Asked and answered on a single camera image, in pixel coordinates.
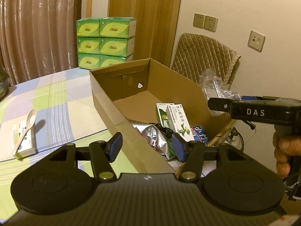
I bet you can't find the silver green foil bag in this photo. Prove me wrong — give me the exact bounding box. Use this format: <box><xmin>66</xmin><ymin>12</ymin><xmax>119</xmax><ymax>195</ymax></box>
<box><xmin>130</xmin><ymin>120</ymin><xmax>176</xmax><ymax>160</ymax></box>

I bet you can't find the white ointment box green bird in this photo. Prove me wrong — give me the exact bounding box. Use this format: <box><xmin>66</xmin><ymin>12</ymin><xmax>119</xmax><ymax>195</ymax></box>
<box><xmin>166</xmin><ymin>104</ymin><xmax>194</xmax><ymax>142</ymax></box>

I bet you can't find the green and white medicine box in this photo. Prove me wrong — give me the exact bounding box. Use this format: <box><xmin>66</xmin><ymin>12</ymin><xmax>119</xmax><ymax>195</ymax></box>
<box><xmin>156</xmin><ymin>103</ymin><xmax>173</xmax><ymax>128</ymax></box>

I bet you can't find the clear plastic wrapper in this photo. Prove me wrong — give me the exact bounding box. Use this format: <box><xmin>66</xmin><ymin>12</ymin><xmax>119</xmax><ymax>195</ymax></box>
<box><xmin>199</xmin><ymin>69</ymin><xmax>241</xmax><ymax>101</ymax></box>

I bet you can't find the white tablet medicine box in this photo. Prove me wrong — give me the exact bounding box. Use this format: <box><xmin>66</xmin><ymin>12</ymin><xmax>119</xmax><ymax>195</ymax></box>
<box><xmin>12</xmin><ymin>119</ymin><xmax>36</xmax><ymax>159</ymax></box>

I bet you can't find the white plastic spoon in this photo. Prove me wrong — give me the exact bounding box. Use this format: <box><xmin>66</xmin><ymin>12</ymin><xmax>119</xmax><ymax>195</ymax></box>
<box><xmin>12</xmin><ymin>109</ymin><xmax>37</xmax><ymax>159</ymax></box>

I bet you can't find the person right hand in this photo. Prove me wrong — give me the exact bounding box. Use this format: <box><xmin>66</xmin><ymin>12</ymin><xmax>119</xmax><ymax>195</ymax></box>
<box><xmin>272</xmin><ymin>133</ymin><xmax>301</xmax><ymax>178</ymax></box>

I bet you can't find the blue white small box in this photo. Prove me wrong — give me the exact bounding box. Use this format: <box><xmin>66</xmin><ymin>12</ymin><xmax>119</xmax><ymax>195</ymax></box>
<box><xmin>191</xmin><ymin>125</ymin><xmax>210</xmax><ymax>146</ymax></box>

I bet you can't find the checkered tablecloth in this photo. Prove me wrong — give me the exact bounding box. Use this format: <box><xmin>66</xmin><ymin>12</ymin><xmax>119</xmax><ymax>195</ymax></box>
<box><xmin>1</xmin><ymin>68</ymin><xmax>112</xmax><ymax>222</ymax></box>

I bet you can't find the brown cardboard box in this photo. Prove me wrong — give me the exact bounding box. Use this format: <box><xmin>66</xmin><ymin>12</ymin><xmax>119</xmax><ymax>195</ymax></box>
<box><xmin>90</xmin><ymin>58</ymin><xmax>235</xmax><ymax>173</ymax></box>

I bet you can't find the quilted brown chair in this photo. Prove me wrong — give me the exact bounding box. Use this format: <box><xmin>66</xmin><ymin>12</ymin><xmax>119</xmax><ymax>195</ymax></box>
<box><xmin>170</xmin><ymin>33</ymin><xmax>241</xmax><ymax>87</ymax></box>

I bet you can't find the green tissue pack stack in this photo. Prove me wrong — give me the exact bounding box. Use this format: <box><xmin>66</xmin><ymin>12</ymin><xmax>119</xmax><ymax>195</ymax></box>
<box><xmin>76</xmin><ymin>17</ymin><xmax>137</xmax><ymax>70</ymax></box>

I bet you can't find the dark green food container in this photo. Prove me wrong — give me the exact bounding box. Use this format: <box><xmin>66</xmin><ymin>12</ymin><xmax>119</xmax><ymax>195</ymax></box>
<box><xmin>0</xmin><ymin>65</ymin><xmax>9</xmax><ymax>101</ymax></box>

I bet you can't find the brown curtain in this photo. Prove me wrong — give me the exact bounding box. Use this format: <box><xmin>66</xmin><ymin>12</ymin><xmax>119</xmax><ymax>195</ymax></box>
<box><xmin>1</xmin><ymin>0</ymin><xmax>82</xmax><ymax>85</ymax></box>

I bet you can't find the wooden door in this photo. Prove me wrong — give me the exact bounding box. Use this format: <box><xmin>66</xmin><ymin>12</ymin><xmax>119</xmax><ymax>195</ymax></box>
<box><xmin>108</xmin><ymin>0</ymin><xmax>181</xmax><ymax>66</ymax></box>

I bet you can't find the wall socket plate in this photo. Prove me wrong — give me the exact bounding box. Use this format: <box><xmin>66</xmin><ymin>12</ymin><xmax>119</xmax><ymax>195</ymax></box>
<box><xmin>247</xmin><ymin>30</ymin><xmax>266</xmax><ymax>52</ymax></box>

